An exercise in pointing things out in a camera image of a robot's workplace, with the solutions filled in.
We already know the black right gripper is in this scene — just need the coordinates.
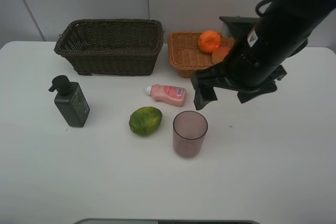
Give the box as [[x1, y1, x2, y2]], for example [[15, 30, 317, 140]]
[[191, 36, 287, 111]]

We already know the pink lotion bottle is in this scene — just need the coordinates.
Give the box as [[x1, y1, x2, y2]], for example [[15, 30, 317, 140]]
[[144, 84, 186, 106]]

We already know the translucent purple plastic cup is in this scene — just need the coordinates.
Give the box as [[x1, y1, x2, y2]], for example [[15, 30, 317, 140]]
[[173, 111, 208, 158]]

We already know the red yellow peach fruit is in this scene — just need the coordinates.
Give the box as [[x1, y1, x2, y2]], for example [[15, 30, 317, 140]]
[[212, 46, 231, 65]]

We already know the orange tangerine fruit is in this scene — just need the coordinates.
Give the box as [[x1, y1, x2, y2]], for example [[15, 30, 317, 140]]
[[198, 30, 221, 54]]

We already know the green lime fruit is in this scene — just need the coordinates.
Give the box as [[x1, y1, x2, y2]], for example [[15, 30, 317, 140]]
[[129, 106, 163, 136]]

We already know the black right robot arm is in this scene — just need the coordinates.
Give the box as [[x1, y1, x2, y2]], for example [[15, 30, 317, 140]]
[[191, 0, 335, 110]]

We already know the orange wicker basket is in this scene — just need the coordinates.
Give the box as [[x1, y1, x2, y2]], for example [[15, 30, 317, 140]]
[[168, 31, 235, 78]]

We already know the dark brown wicker basket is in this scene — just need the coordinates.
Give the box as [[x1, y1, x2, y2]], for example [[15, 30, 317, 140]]
[[54, 19, 164, 76]]

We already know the dark green pump bottle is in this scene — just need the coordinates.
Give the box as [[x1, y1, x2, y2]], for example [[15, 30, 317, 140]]
[[49, 75, 90, 127]]

